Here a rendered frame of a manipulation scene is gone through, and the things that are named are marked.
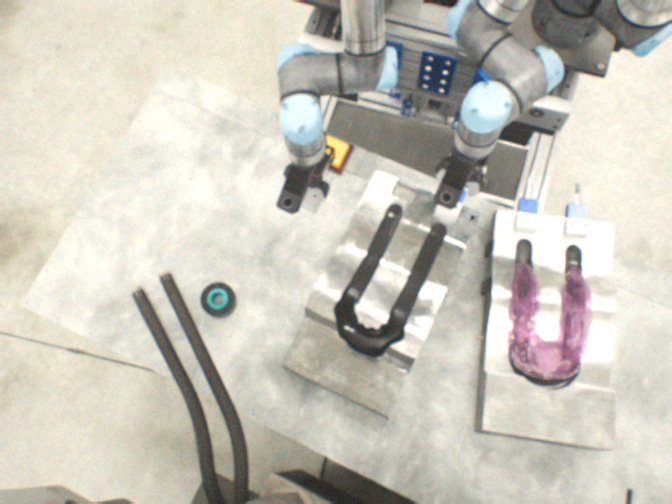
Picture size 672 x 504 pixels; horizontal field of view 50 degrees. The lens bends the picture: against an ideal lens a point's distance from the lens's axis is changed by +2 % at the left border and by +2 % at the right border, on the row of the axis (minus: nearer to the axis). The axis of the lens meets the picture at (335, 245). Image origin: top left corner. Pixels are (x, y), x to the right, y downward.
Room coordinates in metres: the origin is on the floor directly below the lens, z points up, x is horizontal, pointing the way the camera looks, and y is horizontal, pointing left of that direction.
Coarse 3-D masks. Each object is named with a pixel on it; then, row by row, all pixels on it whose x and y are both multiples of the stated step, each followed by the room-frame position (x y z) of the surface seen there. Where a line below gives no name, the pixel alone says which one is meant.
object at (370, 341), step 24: (384, 216) 0.52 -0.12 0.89; (384, 240) 0.46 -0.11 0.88; (432, 240) 0.45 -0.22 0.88; (360, 264) 0.41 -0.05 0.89; (432, 264) 0.39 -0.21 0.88; (360, 288) 0.35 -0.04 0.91; (408, 288) 0.34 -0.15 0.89; (336, 312) 0.30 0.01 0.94; (408, 312) 0.28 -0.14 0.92; (360, 336) 0.25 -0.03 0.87; (384, 336) 0.25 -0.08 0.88
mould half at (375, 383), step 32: (384, 192) 0.58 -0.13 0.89; (352, 224) 0.51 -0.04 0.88; (416, 224) 0.49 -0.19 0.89; (448, 224) 0.48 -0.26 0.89; (352, 256) 0.43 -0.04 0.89; (384, 256) 0.43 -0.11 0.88; (416, 256) 0.42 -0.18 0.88; (448, 256) 0.41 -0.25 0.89; (320, 288) 0.36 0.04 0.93; (384, 288) 0.35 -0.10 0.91; (320, 320) 0.30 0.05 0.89; (384, 320) 0.27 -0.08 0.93; (416, 320) 0.26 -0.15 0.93; (288, 352) 0.24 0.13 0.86; (320, 352) 0.23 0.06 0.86; (352, 352) 0.22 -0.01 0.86; (416, 352) 0.20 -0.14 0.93; (320, 384) 0.16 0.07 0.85; (352, 384) 0.15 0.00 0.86; (384, 384) 0.15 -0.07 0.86; (384, 416) 0.08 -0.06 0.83
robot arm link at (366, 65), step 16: (352, 0) 0.73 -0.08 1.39; (368, 0) 0.73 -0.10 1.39; (352, 16) 0.72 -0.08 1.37; (368, 16) 0.71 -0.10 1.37; (384, 16) 0.73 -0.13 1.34; (352, 32) 0.71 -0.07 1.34; (368, 32) 0.70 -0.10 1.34; (384, 32) 0.71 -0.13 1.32; (352, 48) 0.69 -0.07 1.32; (368, 48) 0.68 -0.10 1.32; (384, 48) 0.70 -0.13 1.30; (336, 64) 0.68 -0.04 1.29; (352, 64) 0.68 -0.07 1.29; (368, 64) 0.67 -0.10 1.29; (384, 64) 0.67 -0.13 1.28; (352, 80) 0.65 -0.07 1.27; (368, 80) 0.65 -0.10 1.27; (384, 80) 0.65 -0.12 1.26
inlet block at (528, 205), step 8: (528, 184) 0.56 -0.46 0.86; (528, 192) 0.54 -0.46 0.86; (520, 200) 0.52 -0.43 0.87; (528, 200) 0.52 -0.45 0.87; (536, 200) 0.52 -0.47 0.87; (520, 208) 0.50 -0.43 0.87; (528, 208) 0.50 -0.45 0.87; (536, 208) 0.50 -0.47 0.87; (520, 216) 0.48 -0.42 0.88; (528, 216) 0.48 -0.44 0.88; (536, 216) 0.48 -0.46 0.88; (520, 224) 0.46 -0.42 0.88; (528, 224) 0.46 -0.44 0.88; (536, 224) 0.46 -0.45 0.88
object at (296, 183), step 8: (296, 168) 0.56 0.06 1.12; (304, 168) 0.56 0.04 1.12; (312, 168) 0.56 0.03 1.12; (288, 176) 0.55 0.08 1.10; (296, 176) 0.55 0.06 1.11; (304, 176) 0.55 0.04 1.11; (288, 184) 0.54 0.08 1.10; (296, 184) 0.54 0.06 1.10; (304, 184) 0.53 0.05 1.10; (280, 192) 0.53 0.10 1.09; (288, 192) 0.52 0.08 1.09; (296, 192) 0.52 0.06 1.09; (304, 192) 0.52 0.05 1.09; (280, 200) 0.51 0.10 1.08; (288, 200) 0.51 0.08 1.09; (296, 200) 0.51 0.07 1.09; (280, 208) 0.50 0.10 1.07; (288, 208) 0.49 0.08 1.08; (296, 208) 0.49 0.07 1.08
